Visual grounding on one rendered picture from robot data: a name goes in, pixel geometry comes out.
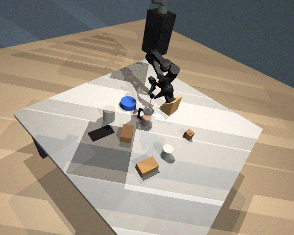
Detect blue short cylinder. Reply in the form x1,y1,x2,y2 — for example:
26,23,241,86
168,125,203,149
120,96,137,111

